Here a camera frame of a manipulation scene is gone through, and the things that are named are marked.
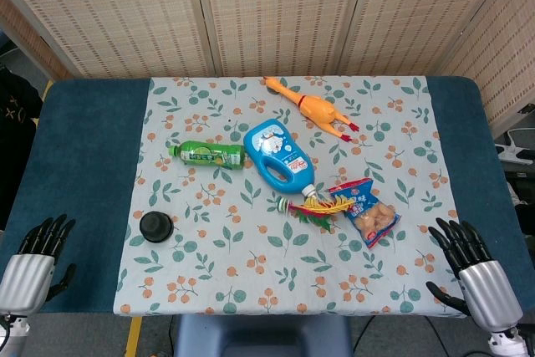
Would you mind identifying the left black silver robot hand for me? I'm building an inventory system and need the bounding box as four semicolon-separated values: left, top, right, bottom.
0;213;78;316

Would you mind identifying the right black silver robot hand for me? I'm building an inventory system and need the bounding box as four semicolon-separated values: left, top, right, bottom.
425;217;524;333

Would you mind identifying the black bowl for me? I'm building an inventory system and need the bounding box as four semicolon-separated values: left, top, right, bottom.
139;211;175;244

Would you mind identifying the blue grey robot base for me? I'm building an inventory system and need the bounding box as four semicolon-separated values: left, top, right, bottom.
173;314;354;357

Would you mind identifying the blue felt table cover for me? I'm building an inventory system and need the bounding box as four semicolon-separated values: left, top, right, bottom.
0;76;535;314

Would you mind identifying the blue snack bag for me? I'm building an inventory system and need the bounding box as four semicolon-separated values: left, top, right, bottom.
328;177;402;250

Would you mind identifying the black clothing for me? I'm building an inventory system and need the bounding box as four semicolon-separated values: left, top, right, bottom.
0;64;43;231

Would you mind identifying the white chair base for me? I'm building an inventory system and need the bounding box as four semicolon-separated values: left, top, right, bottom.
495;126;535;162

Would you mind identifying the colourful feather shuttlecock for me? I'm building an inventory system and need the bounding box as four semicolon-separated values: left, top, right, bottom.
276;194;356;233

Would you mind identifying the green tea bottle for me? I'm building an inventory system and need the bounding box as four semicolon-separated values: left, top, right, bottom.
168;140;247;171

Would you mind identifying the floral patterned tablecloth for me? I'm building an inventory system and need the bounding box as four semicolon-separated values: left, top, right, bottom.
113;76;469;317

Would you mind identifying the yellow rubber chicken toy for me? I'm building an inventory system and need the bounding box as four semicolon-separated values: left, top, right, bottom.
262;76;360;144

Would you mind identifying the blue detergent bottle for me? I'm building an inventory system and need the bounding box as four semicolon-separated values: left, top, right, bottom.
242;119;319;199

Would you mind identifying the woven bamboo folding screen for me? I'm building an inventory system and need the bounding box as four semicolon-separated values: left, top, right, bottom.
0;0;535;139

